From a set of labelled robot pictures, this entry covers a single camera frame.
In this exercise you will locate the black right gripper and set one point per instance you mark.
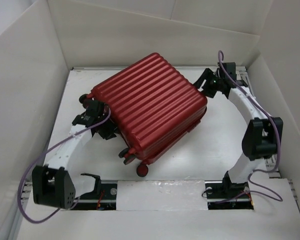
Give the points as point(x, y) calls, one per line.
point(206, 74)

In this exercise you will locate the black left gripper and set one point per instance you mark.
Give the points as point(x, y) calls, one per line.
point(111, 132)

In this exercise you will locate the red hard-shell suitcase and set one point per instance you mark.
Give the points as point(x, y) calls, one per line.
point(152, 107)

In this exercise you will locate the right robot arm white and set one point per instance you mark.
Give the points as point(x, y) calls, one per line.
point(261, 140)

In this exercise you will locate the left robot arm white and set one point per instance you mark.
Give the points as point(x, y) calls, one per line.
point(57, 183)

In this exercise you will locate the white foam cover panel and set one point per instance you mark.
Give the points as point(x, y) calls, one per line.
point(161, 195)

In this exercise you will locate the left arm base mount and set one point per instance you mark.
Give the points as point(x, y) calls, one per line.
point(104, 199)

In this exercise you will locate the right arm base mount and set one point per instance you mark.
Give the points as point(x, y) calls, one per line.
point(221, 197)

